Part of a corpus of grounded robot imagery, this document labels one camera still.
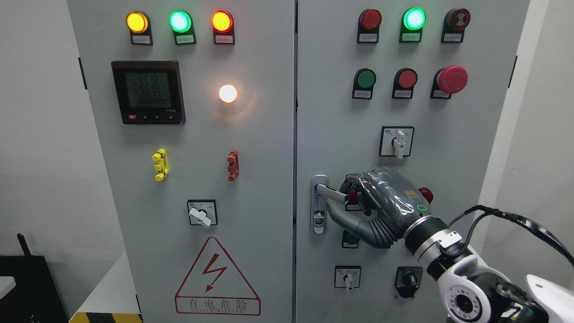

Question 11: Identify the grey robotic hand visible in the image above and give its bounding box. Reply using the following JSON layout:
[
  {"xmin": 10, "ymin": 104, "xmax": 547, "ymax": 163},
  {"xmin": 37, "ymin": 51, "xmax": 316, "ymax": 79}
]
[{"xmin": 326, "ymin": 167, "xmax": 433, "ymax": 248}]

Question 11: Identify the silver door handle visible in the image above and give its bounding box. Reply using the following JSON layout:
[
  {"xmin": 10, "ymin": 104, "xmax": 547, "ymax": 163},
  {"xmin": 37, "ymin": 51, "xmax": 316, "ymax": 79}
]
[{"xmin": 310, "ymin": 174, "xmax": 348, "ymax": 235}]

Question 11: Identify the grey right cabinet door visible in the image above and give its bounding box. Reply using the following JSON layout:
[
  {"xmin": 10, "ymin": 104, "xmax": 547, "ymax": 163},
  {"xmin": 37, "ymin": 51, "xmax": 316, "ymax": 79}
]
[{"xmin": 296, "ymin": 0, "xmax": 529, "ymax": 323}]

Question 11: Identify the grey cabinet door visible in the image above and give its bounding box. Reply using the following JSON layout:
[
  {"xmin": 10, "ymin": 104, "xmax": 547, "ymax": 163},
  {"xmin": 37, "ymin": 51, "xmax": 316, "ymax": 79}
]
[
  {"xmin": 296, "ymin": 0, "xmax": 529, "ymax": 323},
  {"xmin": 68, "ymin": 0, "xmax": 295, "ymax": 323}
]

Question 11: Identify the grey left cabinet door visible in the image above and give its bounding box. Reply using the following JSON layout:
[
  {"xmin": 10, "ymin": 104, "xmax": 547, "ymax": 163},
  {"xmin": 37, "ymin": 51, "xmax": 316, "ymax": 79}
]
[{"xmin": 68, "ymin": 0, "xmax": 295, "ymax": 323}]

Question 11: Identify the dark red indicator right middle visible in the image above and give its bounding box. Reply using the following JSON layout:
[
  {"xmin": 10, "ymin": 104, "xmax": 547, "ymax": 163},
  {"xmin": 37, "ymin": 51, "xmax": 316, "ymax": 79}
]
[{"xmin": 418, "ymin": 187, "xmax": 434, "ymax": 204}]

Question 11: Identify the dark red indicator light middle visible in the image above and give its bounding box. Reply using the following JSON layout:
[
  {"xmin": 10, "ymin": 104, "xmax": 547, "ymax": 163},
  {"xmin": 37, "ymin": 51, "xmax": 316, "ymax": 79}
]
[{"xmin": 345, "ymin": 188, "xmax": 361, "ymax": 211}]

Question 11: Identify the dark red indicator light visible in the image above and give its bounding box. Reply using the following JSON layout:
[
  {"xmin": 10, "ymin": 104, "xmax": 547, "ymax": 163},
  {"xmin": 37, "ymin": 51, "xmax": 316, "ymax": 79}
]
[
  {"xmin": 357, "ymin": 9, "xmax": 382, "ymax": 44},
  {"xmin": 345, "ymin": 188, "xmax": 361, "ymax": 211}
]

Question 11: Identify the green push button lower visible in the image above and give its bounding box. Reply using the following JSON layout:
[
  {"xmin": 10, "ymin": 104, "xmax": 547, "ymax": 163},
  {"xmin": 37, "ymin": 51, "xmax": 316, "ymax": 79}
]
[{"xmin": 341, "ymin": 230, "xmax": 360, "ymax": 249}]

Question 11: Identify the green push button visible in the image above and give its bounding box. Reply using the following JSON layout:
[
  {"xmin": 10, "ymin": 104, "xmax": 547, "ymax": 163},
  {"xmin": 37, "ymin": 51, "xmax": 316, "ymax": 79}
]
[
  {"xmin": 341, "ymin": 230, "xmax": 360, "ymax": 249},
  {"xmin": 351, "ymin": 68, "xmax": 376, "ymax": 100}
]

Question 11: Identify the red push button upper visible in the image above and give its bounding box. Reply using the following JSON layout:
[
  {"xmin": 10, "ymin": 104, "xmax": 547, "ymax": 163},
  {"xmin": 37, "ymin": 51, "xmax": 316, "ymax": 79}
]
[{"xmin": 391, "ymin": 68, "xmax": 418, "ymax": 100}]

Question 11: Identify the green push button upper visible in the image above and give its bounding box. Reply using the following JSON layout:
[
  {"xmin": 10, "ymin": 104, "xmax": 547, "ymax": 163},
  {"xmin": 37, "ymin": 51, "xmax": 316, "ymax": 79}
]
[{"xmin": 351, "ymin": 68, "xmax": 376, "ymax": 100}]

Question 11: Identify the red emergency stop button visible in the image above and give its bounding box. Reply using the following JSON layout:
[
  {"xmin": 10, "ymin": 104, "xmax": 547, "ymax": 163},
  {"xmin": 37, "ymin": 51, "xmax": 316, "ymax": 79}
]
[{"xmin": 429, "ymin": 64, "xmax": 468, "ymax": 100}]

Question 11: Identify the red terminal connector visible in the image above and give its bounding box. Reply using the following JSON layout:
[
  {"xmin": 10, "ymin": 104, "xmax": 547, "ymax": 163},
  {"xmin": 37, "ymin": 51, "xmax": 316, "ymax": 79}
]
[{"xmin": 227, "ymin": 149, "xmax": 240, "ymax": 182}]

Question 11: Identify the bright green indicator light top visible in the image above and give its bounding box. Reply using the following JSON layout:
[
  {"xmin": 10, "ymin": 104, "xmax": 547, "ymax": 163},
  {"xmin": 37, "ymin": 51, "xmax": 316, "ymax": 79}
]
[{"xmin": 399, "ymin": 7, "xmax": 426, "ymax": 43}]

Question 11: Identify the dark red indicator light top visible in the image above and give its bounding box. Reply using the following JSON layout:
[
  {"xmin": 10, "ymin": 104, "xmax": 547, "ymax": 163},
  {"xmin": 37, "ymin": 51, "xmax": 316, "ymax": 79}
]
[{"xmin": 357, "ymin": 9, "xmax": 382, "ymax": 44}]

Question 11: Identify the dark red buzzer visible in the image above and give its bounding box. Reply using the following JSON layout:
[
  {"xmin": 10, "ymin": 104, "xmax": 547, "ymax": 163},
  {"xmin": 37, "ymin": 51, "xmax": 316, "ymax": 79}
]
[{"xmin": 441, "ymin": 8, "xmax": 471, "ymax": 43}]

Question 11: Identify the white glowing indicator light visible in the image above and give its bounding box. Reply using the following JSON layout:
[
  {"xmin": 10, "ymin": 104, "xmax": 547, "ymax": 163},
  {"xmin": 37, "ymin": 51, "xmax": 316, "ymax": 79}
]
[{"xmin": 218, "ymin": 84, "xmax": 238, "ymax": 104}]

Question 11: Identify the red electric hazard warning sticker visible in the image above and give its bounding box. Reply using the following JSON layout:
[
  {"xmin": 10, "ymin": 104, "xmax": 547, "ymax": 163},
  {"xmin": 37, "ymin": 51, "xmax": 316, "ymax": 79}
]
[{"xmin": 174, "ymin": 236, "xmax": 261, "ymax": 316}]

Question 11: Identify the yellow terminal connector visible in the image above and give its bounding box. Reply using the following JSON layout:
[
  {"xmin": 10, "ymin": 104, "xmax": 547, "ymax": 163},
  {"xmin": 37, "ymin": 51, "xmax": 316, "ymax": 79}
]
[{"xmin": 152, "ymin": 148, "xmax": 170, "ymax": 182}]

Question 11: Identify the red-orange indicator light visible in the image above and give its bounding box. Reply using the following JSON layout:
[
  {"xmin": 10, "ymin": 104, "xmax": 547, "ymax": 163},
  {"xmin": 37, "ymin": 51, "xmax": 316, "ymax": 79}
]
[{"xmin": 211, "ymin": 10, "xmax": 235, "ymax": 45}]

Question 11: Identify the black digital power meter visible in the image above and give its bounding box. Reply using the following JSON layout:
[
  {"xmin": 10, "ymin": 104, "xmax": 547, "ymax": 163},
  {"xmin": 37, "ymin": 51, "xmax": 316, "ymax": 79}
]
[{"xmin": 111, "ymin": 61, "xmax": 186, "ymax": 125}]

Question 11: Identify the green indicator light top left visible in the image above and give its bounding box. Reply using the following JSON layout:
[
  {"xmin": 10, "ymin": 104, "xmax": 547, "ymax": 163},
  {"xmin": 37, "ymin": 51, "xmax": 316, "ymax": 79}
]
[{"xmin": 169, "ymin": 10, "xmax": 196, "ymax": 45}]

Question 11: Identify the yellow indicator light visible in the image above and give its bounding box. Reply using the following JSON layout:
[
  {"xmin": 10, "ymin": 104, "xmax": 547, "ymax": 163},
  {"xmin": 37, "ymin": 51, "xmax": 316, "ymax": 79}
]
[{"xmin": 126, "ymin": 11, "xmax": 152, "ymax": 46}]

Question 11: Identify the black box with antenna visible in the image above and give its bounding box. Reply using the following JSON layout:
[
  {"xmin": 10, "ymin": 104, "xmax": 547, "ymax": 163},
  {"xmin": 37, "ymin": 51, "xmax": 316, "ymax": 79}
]
[{"xmin": 0, "ymin": 233, "xmax": 69, "ymax": 323}]

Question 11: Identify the white upper rotary selector switch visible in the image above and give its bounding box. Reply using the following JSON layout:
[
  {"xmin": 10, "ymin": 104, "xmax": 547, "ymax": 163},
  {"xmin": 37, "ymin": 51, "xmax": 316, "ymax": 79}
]
[{"xmin": 379, "ymin": 126, "xmax": 414, "ymax": 159}]

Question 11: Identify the white rotary selector switch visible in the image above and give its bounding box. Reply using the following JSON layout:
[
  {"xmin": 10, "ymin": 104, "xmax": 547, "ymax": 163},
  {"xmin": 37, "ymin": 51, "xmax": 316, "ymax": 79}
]
[
  {"xmin": 379, "ymin": 126, "xmax": 414, "ymax": 159},
  {"xmin": 334, "ymin": 265, "xmax": 361, "ymax": 296}
]

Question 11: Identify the black knob selector switch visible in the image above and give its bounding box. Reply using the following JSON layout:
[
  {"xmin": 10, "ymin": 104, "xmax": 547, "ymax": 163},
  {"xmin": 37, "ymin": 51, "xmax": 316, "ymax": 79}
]
[{"xmin": 394, "ymin": 266, "xmax": 424, "ymax": 299}]

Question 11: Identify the white lower rotary selector switch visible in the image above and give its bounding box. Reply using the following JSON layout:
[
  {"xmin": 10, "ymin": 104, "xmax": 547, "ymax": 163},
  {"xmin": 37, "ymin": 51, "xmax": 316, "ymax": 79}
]
[{"xmin": 334, "ymin": 265, "xmax": 361, "ymax": 296}]

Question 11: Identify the left door selector switch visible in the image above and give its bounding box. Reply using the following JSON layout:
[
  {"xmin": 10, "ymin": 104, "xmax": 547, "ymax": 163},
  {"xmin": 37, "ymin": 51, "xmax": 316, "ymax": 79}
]
[{"xmin": 187, "ymin": 200, "xmax": 218, "ymax": 228}]

